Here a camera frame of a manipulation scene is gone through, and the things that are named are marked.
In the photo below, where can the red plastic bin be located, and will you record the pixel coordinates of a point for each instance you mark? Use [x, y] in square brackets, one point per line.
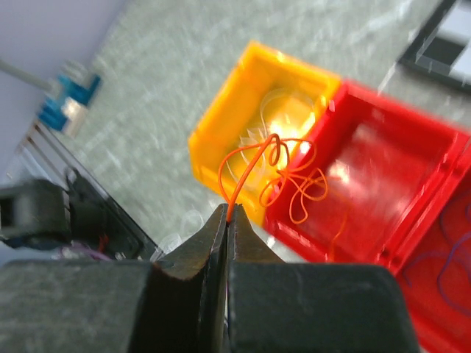
[435, 278]
[384, 162]

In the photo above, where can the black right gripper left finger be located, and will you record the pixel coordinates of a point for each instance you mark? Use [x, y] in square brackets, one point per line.
[174, 304]

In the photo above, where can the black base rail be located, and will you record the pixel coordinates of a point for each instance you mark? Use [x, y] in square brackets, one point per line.
[110, 220]

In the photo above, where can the yellow plastic bin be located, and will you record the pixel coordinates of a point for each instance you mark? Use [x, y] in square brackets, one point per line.
[268, 92]

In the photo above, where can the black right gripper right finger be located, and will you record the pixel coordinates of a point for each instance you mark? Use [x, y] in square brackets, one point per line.
[275, 306]

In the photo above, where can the red plastic bin middle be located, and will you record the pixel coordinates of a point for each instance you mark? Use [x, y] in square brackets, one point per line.
[384, 162]

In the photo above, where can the black white chessboard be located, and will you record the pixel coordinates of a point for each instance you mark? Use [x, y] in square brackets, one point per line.
[441, 48]

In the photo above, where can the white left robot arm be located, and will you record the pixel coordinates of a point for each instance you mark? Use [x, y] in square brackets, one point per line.
[39, 214]

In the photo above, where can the red plastic bin right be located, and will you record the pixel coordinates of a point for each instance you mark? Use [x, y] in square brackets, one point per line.
[435, 278]

